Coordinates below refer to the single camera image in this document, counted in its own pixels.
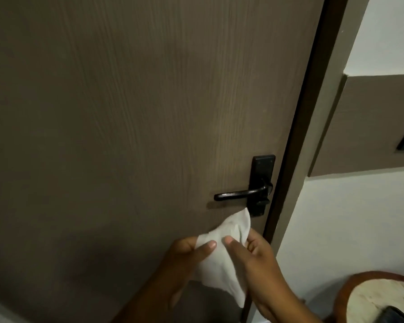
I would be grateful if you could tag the black flat device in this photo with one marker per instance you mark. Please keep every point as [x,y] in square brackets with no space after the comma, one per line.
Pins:
[395,316]

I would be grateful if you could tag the dark brown door frame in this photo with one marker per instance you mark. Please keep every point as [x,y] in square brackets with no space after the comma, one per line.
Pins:
[299,131]

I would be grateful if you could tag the person's right hand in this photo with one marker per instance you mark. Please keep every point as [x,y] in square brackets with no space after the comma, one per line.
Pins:
[256,275]

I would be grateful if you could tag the brown wooden door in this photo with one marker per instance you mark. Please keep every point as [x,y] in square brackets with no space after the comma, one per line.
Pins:
[128,131]

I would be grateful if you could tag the round marble wooden-rim table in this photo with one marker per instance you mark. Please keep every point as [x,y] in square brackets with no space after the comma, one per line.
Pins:
[373,296]

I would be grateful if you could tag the person's left hand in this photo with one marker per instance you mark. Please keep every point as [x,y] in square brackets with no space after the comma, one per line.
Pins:
[180,265]

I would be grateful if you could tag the person's left forearm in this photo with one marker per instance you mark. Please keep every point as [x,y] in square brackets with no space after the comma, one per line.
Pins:
[141,306]

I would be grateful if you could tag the person's right forearm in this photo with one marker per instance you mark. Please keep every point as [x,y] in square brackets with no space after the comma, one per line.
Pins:
[289,307]

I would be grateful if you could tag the person's left thumb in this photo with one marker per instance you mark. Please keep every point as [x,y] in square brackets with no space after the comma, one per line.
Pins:
[205,250]

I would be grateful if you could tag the brown wall panel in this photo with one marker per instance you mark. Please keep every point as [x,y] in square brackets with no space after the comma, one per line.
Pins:
[367,127]

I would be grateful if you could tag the person's right thumb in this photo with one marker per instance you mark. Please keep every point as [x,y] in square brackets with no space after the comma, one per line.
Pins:
[234,248]

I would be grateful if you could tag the white wipe cloth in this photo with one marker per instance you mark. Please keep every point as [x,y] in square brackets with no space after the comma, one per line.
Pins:
[222,259]

